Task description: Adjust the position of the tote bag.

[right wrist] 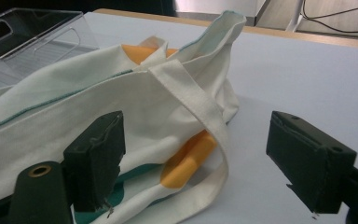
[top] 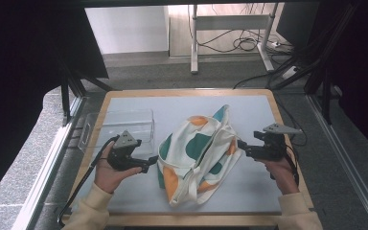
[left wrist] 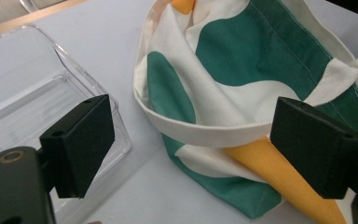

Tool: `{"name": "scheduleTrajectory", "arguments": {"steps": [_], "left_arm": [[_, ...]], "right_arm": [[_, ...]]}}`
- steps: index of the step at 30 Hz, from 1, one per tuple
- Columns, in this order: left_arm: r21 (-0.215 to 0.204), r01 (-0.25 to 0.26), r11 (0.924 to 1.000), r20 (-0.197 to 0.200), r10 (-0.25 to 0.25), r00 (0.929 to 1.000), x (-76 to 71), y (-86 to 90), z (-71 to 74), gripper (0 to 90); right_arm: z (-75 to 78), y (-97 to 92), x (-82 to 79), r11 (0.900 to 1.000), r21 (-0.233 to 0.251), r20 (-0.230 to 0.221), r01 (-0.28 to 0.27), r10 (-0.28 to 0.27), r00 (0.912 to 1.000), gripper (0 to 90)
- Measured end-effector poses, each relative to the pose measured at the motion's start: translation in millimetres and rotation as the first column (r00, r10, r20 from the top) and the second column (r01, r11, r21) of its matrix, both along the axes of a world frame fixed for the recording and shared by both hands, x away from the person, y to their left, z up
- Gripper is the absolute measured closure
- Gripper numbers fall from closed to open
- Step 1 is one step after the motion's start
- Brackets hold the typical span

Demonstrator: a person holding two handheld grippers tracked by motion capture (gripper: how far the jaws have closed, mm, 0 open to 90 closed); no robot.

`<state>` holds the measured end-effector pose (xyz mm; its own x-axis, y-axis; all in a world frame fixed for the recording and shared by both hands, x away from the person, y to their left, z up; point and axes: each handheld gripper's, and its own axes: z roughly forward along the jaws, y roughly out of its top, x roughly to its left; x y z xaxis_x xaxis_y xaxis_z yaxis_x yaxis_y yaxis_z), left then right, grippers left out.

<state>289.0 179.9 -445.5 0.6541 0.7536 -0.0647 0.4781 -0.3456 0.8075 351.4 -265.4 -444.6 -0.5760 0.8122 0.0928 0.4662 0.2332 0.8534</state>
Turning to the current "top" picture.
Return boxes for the white tote bag coloured patches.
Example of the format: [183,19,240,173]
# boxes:
[156,104,243,208]

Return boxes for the black cable bundle on floor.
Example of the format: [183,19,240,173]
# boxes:
[197,28,293,54]

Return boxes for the light grey table mat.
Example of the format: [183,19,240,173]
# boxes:
[71,95,301,215]

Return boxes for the right hand-held gripper black cable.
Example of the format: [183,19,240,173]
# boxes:
[284,145,301,187]

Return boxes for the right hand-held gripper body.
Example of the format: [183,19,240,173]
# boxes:
[248,123,303,162]

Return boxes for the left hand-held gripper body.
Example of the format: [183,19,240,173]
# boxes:
[106,129,148,172]

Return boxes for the person's left hand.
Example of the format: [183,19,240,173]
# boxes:
[94,142,143,195]

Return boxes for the clear plastic container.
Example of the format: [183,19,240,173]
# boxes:
[77,108,156,157]

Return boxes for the thin black floor cable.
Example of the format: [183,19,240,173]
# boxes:
[276,95,309,148]

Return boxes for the person's right hand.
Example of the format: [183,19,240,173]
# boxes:
[258,158,301,196]

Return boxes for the white power strip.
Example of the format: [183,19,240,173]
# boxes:
[281,65,300,81]

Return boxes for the black curtain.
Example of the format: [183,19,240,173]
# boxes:
[0,0,109,209]
[312,0,368,161]

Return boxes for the white metal desk frame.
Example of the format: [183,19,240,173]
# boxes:
[190,3,281,75]

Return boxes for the black metal stand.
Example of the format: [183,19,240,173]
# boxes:
[60,63,113,126]
[267,3,358,126]

